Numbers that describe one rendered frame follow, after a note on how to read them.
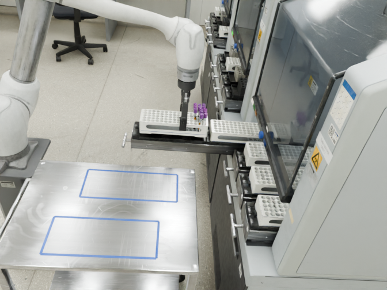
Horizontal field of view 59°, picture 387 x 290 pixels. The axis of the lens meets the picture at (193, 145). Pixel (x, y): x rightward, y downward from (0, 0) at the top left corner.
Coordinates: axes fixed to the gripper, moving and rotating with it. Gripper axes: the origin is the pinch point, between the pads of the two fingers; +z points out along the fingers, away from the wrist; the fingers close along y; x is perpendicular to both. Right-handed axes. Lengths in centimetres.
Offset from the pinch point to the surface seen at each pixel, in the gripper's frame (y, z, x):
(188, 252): 63, 7, 2
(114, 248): 63, 7, -20
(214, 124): -0.9, 2.2, 14.5
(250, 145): 10.9, 3.4, 29.4
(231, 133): 4.7, 2.3, 21.8
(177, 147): 6.8, 10.5, -1.7
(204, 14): -350, 64, 33
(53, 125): -106, 89, -100
